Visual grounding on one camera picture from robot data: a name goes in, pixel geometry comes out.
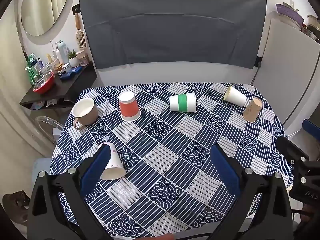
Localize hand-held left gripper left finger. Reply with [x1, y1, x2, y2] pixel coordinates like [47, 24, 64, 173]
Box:
[26, 145, 113, 240]

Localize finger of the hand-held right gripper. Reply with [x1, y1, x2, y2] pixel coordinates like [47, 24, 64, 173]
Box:
[276, 136, 310, 166]
[302, 119, 320, 141]

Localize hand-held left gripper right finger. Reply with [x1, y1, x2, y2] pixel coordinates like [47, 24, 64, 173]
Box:
[210, 144, 294, 240]

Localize white paper cup pink print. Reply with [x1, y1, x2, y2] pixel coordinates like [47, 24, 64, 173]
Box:
[97, 142, 127, 180]

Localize brown paper cup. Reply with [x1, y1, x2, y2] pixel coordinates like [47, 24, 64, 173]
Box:
[243, 98, 263, 123]

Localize red paper cup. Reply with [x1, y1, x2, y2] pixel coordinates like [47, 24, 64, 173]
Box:
[118, 91, 141, 122]

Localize plain white paper cup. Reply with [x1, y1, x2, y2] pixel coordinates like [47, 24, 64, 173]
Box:
[223, 84, 247, 107]

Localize white cup green band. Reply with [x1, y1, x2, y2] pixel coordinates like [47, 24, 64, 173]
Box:
[169, 92, 197, 113]

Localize white refrigerator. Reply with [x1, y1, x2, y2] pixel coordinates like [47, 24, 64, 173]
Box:
[251, 11, 320, 135]

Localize brown ceramic mug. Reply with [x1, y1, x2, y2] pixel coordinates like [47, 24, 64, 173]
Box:
[72, 97, 99, 130]

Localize blue white patterned tablecloth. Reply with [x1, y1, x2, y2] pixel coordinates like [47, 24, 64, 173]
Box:
[49, 82, 294, 238]

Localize clear plastic chair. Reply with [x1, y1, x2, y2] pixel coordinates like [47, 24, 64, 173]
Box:
[34, 116, 64, 144]

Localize brown stool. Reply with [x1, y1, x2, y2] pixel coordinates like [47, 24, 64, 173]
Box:
[2, 191, 32, 227]

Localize red bowl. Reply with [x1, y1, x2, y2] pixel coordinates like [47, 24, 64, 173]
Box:
[33, 72, 55, 95]

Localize blue packet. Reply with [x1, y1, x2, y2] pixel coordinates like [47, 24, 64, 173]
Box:
[60, 67, 82, 82]

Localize stacked bowls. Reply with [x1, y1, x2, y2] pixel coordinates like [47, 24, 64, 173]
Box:
[301, 14, 320, 42]

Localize small potted plant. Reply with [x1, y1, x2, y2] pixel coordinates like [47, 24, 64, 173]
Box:
[68, 49, 80, 68]

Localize pink jar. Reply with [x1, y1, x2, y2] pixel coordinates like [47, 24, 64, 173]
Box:
[76, 50, 90, 66]

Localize purple basket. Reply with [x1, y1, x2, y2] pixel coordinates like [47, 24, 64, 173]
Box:
[275, 2, 305, 28]

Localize green packet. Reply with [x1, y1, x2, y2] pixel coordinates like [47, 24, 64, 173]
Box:
[24, 53, 40, 86]

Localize white pump bottle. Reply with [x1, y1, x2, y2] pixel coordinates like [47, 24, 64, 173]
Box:
[57, 40, 69, 64]

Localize wooden hairbrush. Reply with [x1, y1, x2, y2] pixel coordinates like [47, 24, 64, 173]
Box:
[75, 14, 87, 50]

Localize grey cloth cover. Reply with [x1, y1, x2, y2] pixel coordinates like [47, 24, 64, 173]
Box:
[78, 0, 267, 70]

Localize black power cable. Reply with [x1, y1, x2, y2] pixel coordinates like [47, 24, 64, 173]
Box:
[251, 62, 262, 85]

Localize black wall shelf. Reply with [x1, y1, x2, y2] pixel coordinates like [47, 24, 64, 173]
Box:
[19, 64, 97, 110]

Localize round wall mirror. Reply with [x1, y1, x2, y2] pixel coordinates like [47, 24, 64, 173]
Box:
[20, 0, 72, 37]

